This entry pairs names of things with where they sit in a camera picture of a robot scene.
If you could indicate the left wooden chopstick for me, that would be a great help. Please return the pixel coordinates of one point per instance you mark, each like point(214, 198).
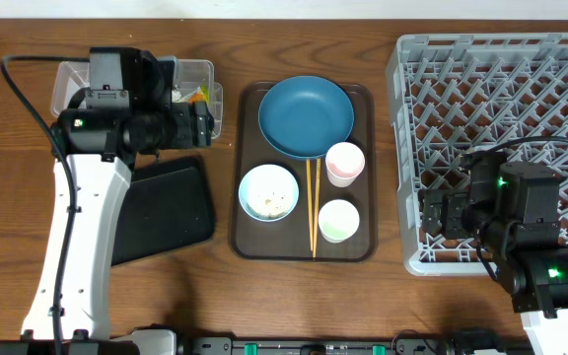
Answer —
point(310, 202)

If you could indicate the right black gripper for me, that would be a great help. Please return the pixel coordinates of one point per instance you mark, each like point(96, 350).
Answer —
point(455, 204)

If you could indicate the clear plastic waste bin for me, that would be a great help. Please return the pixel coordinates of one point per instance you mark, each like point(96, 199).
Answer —
point(196, 77)

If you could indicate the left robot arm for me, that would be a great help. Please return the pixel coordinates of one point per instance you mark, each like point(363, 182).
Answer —
point(126, 109)

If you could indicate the pale green cup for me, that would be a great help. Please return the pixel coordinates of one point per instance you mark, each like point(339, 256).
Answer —
point(339, 220)

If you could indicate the grey dishwasher rack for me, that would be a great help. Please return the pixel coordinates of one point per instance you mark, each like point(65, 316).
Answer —
point(450, 94)

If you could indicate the pink cup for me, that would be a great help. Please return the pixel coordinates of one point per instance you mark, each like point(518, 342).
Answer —
point(344, 162)

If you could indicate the right wooden chopstick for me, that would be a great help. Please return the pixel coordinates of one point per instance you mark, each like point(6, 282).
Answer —
point(316, 208)

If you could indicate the wooden chopstick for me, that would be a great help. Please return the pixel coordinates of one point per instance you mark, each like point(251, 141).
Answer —
point(316, 208)
point(310, 202)

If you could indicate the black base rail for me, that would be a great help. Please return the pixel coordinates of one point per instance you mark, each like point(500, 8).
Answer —
point(407, 342)

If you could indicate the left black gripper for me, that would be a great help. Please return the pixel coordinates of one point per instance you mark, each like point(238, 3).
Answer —
point(194, 125)

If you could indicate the yellow green snack wrapper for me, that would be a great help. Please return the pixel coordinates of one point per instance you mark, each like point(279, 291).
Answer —
point(200, 94)

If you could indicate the dark blue plate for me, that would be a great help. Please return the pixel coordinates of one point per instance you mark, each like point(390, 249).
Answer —
point(303, 116)

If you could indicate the light blue bowl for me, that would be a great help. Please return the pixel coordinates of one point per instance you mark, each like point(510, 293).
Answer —
point(268, 193)

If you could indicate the black waste tray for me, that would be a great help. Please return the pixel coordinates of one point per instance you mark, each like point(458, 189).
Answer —
point(168, 206)

